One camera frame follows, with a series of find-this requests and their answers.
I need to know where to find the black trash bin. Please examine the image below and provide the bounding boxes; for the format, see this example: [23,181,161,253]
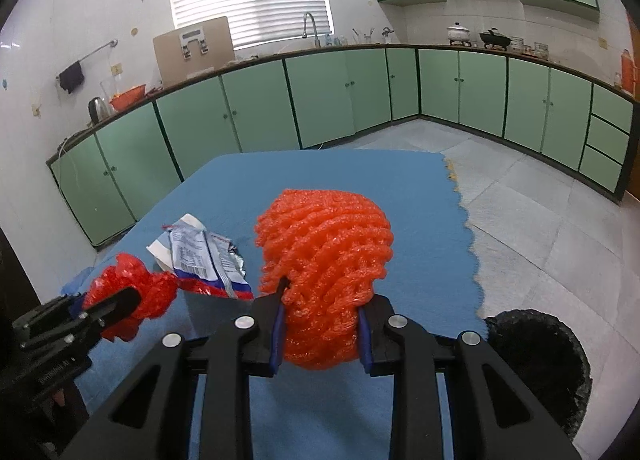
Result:
[482,309,593,443]

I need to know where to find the black wok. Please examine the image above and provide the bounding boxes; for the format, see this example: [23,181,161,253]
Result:
[479,28,512,50]

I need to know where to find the red plastic basin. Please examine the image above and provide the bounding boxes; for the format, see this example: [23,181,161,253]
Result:
[109,85,148,111]

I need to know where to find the red plastic bag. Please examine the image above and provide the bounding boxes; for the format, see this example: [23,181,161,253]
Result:
[81,253,179,341]

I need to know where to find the dark hanging towel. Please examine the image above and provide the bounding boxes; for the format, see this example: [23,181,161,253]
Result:
[57,61,86,95]

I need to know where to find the cardboard box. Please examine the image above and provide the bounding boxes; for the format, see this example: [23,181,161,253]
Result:
[152,16,236,87]

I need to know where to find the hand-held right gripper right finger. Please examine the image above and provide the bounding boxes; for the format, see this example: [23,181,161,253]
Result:
[356,294,583,460]

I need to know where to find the clear glass jars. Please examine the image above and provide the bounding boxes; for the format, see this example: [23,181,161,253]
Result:
[510,36,551,60]

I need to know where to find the steel electric kettle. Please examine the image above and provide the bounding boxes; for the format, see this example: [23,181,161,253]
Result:
[89,96,113,125]

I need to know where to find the white blue snack packet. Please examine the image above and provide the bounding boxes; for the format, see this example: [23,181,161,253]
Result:
[146,213,252,301]

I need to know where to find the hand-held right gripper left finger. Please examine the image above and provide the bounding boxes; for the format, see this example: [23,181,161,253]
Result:
[60,277,291,460]

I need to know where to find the steel faucet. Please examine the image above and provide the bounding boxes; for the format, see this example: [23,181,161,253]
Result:
[301,12,323,48]

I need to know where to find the green base cabinets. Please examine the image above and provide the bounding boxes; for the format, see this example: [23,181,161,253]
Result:
[46,44,636,251]

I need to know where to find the blue table mat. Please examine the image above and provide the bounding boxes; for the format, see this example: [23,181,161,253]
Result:
[60,149,488,460]

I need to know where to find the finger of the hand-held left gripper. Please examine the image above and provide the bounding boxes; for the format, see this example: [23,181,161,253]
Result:
[12,292,88,341]
[70,286,142,356]

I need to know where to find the white cooking pot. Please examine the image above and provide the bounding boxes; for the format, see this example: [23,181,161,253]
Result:
[446,22,472,47]

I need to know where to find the orange foam net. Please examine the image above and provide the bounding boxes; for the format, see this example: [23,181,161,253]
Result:
[254,188,393,372]

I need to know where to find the steel towel rail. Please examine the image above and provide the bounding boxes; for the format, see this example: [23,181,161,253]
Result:
[55,39,119,78]

